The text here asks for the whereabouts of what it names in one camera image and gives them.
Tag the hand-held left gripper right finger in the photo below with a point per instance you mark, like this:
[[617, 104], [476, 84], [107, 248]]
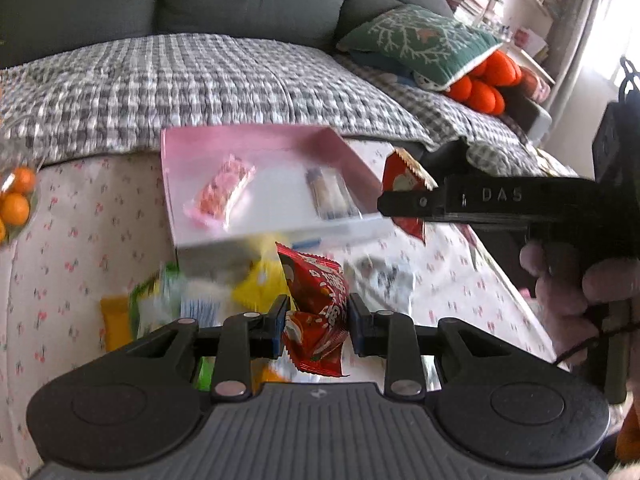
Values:
[[356, 327]]

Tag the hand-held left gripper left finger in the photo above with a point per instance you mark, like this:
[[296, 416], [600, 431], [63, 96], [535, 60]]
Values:
[[280, 330]]

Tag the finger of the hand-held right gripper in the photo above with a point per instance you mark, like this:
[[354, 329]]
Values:
[[415, 204]]

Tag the yellow snack packet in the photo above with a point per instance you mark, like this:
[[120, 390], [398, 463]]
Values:
[[260, 280]]

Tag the white and blue snack packet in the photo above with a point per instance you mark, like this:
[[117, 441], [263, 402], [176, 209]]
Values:
[[200, 305]]

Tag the green snack packet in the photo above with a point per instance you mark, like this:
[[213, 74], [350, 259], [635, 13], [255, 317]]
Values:
[[145, 300]]

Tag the pink cardboard box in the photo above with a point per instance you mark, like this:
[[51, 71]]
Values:
[[280, 160]]

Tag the person's right hand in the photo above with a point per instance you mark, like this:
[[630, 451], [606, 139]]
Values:
[[565, 310]]

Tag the blue and beige snack packet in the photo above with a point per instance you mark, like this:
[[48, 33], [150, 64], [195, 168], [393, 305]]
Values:
[[327, 192]]

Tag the white plush toy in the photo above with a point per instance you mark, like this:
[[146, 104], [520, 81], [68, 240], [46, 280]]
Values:
[[426, 81]]

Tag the orange plush toy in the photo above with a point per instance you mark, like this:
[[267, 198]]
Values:
[[480, 92]]

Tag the blue cushion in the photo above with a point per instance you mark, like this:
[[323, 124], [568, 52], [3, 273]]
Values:
[[380, 62]]

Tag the pink snack packet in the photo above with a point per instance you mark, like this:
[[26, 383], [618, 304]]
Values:
[[220, 192]]

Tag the green embroidered cushion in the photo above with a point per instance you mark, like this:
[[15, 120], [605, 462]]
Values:
[[420, 40]]

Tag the orange-yellow snack packet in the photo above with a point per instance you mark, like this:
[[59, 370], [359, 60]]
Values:
[[116, 322]]

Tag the white bookshelf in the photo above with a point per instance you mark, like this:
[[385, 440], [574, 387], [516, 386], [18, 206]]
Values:
[[520, 15]]

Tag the beige curtain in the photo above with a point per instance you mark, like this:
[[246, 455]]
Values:
[[580, 15]]

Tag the floral tablecloth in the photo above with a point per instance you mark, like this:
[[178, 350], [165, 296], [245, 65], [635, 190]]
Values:
[[75, 240]]

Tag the orange cloth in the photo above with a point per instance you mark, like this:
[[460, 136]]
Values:
[[629, 432]]

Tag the grey checked blanket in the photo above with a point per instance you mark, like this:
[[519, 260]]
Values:
[[200, 85]]

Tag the clear glass bowl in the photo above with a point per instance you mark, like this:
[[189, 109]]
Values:
[[34, 217]]

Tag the pile of tangerines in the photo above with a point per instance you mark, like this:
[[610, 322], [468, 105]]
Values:
[[14, 207]]

